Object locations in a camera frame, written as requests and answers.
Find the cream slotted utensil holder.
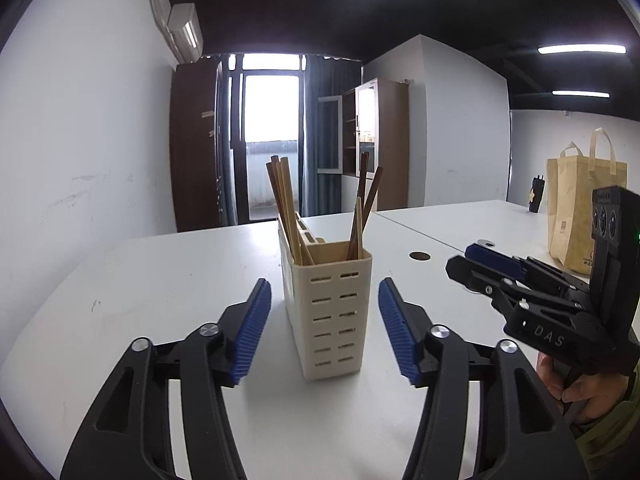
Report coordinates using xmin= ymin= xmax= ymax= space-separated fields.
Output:
xmin=277 ymin=212 xmax=373 ymax=381

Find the small black device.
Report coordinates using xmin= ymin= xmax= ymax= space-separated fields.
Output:
xmin=528 ymin=176 xmax=547 ymax=213

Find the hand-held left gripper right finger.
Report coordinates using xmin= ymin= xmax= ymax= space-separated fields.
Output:
xmin=377 ymin=277 xmax=588 ymax=480

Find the glass balcony door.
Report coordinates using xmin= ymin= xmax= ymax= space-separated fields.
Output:
xmin=227 ymin=52 xmax=307 ymax=223

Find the person's right hand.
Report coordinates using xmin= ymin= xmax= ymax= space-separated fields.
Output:
xmin=537 ymin=352 xmax=631 ymax=426

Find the dark blue curtain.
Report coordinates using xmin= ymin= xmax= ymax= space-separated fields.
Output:
xmin=300 ymin=54 xmax=363 ymax=216

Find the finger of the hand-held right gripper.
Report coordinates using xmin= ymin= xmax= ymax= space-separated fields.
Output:
xmin=446 ymin=255 xmax=586 ymax=317
xmin=465 ymin=244 xmax=591 ymax=306

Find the brown paper shopping bag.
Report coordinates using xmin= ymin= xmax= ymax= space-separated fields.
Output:
xmin=546 ymin=129 xmax=628 ymax=276

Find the dark brown tall cabinet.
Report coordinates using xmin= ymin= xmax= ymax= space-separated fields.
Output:
xmin=169 ymin=57 xmax=231 ymax=233

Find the light wooden chopstick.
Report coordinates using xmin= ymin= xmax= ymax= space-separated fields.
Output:
xmin=347 ymin=197 xmax=363 ymax=262
xmin=279 ymin=157 xmax=314 ymax=265

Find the person's right forearm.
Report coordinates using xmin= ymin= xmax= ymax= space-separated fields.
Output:
xmin=572 ymin=360 xmax=640 ymax=480

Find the white wall air conditioner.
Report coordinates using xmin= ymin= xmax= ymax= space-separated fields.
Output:
xmin=166 ymin=2 xmax=204 ymax=62

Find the brown glass-door cabinet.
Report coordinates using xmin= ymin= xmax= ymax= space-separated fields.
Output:
xmin=316 ymin=78 xmax=411 ymax=211

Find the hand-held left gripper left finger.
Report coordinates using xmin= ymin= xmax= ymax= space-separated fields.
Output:
xmin=60 ymin=278 xmax=273 ymax=480

